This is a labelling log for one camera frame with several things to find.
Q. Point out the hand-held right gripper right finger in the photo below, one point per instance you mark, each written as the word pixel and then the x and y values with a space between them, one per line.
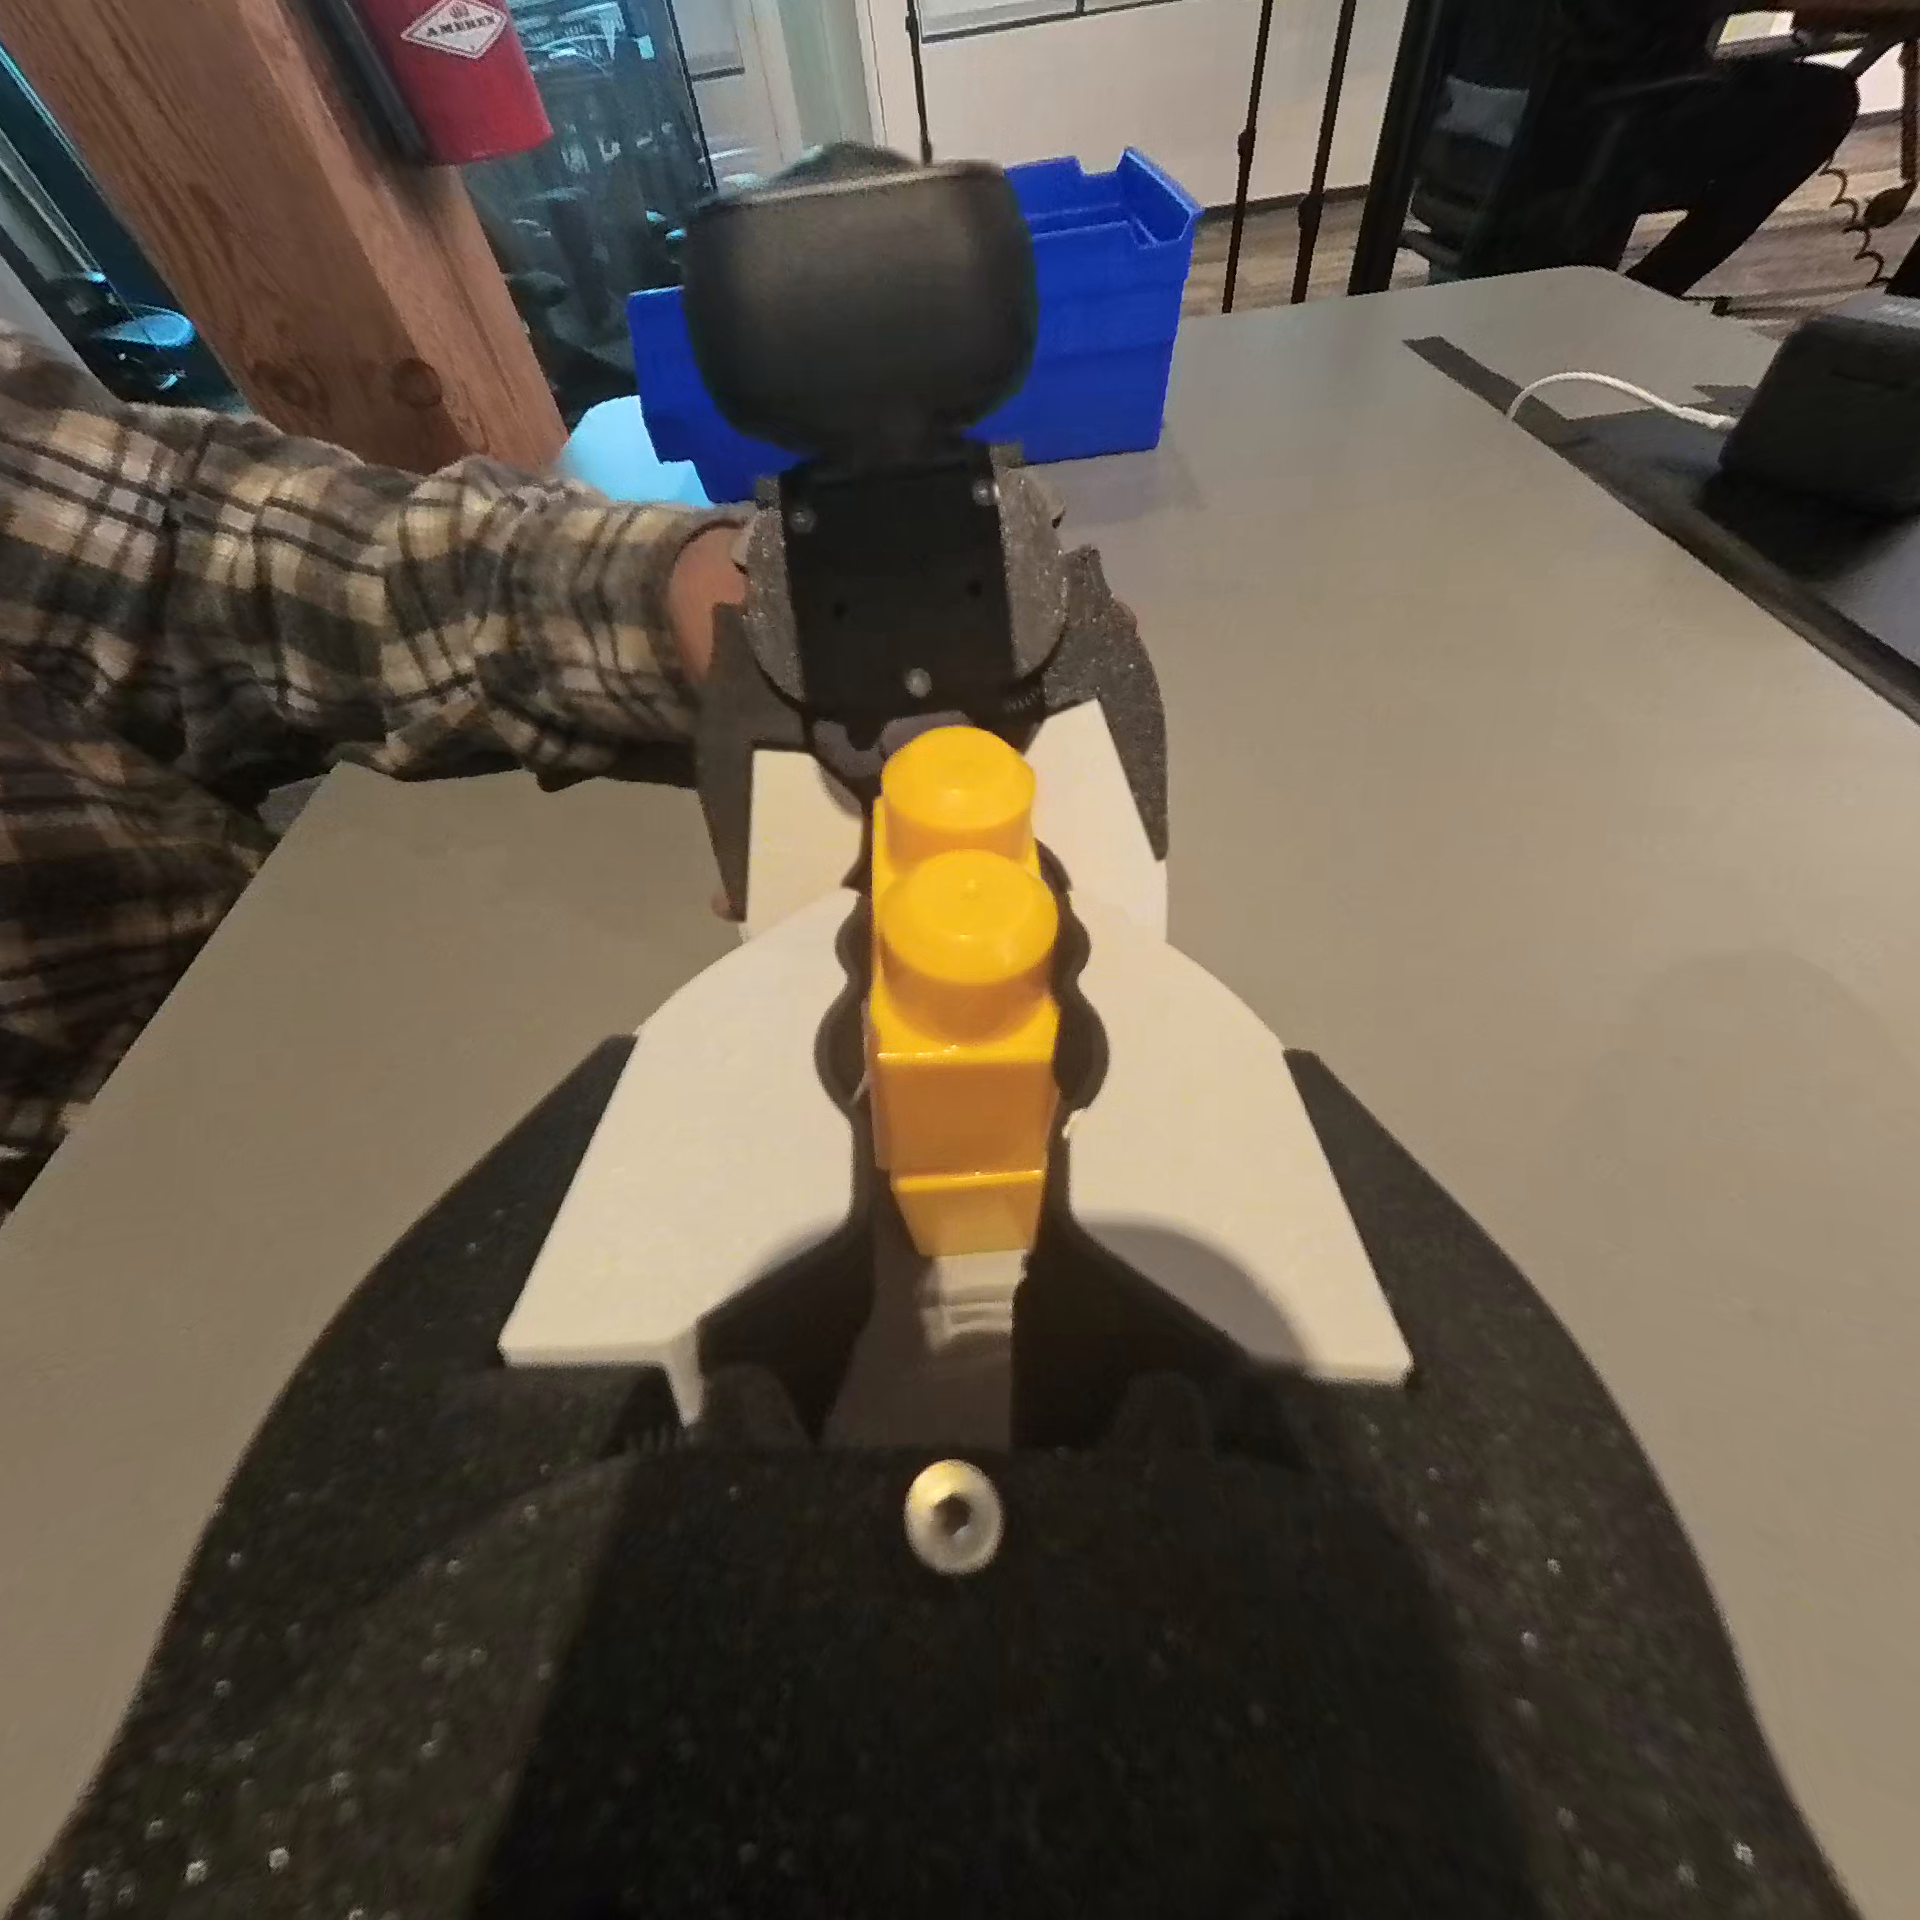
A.
pixel 1215 1142

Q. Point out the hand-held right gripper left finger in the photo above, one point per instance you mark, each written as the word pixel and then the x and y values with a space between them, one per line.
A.
pixel 674 1201

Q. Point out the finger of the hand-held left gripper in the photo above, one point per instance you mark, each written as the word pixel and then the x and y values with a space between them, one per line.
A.
pixel 1109 810
pixel 795 840

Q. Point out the yellow single-stud mega block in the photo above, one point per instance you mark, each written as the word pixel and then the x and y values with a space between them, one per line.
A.
pixel 968 1207

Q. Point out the yellow two-stud mega block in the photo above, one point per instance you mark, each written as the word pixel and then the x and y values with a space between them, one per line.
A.
pixel 961 1095

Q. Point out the blue plastic bin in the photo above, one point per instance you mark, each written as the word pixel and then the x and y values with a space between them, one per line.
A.
pixel 1109 346

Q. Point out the person's left forearm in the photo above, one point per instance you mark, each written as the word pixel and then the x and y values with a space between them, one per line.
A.
pixel 376 600

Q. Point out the person's left hand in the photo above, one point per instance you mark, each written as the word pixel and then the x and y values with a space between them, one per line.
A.
pixel 704 593

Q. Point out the red fire extinguisher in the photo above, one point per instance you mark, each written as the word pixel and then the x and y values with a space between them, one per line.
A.
pixel 450 77

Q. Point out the wooden pillar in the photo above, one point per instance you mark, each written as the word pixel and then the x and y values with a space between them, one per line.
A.
pixel 299 225

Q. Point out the black power adapter cube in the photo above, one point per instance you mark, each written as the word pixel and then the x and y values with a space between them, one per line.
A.
pixel 1828 405

